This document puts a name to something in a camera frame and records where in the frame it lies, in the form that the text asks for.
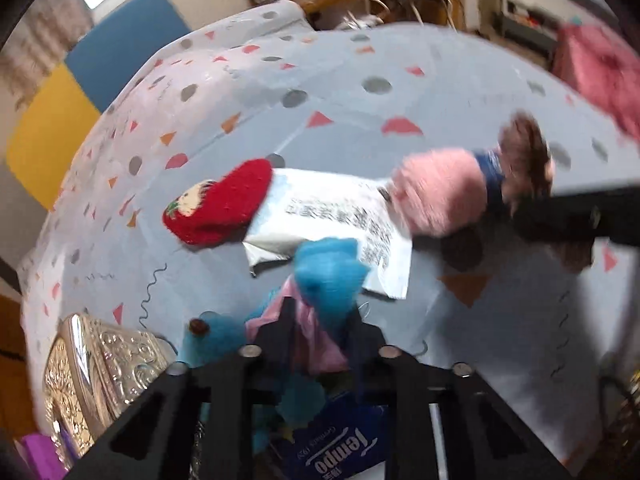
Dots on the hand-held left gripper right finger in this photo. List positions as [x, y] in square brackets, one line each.
[365, 350]

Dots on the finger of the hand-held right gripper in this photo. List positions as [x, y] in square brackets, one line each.
[575, 217]

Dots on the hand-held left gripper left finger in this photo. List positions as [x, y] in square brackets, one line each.
[277, 340]

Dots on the blue plush elephant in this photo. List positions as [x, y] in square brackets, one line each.
[325, 275]

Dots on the brown scrunchie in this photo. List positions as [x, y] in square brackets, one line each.
[525, 150]

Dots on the pink fluffy dishcloth roll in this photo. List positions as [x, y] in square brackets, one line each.
[440, 192]

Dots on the blue tissue packet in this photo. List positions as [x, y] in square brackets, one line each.
[340, 452]

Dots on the white printed packet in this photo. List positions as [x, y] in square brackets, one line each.
[340, 215]

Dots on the red strawberry fuzzy sock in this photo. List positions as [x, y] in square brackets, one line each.
[225, 205]

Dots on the pink blanket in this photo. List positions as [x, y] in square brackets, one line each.
[600, 70]

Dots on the patterned light blue bedsheet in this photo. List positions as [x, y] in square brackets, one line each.
[450, 110]

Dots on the gold embossed tissue box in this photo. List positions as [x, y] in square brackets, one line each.
[110, 370]

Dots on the grey shelf unit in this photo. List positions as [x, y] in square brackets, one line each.
[525, 30]

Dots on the purple carton box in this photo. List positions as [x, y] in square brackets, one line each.
[40, 455]

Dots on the wooden wardrobe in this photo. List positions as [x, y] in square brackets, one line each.
[12, 385]

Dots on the grey yellow blue sofa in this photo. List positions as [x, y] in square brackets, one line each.
[115, 55]

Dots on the beige patterned curtain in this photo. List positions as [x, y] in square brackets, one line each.
[40, 45]

